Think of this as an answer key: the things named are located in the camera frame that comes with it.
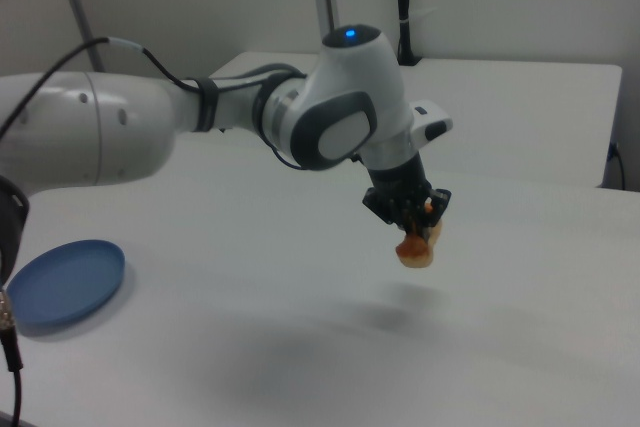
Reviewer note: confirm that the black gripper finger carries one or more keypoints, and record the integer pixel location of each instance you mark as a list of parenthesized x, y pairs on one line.
[(409, 219), (431, 214)]

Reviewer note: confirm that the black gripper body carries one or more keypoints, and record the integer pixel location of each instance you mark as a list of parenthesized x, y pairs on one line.
[(397, 182)]

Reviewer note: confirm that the orange bread roll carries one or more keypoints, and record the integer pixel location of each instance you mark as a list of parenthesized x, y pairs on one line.
[(414, 249)]

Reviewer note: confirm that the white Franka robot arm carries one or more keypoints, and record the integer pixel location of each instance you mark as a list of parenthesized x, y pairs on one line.
[(350, 97)]

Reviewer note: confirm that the white zip tie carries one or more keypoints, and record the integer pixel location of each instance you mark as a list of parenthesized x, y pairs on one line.
[(419, 16)]

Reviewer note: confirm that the blue round plate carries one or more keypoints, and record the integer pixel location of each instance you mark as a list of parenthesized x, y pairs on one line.
[(65, 287)]

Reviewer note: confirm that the slanted grey metal partition post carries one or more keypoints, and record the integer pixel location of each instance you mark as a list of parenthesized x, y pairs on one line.
[(77, 2)]

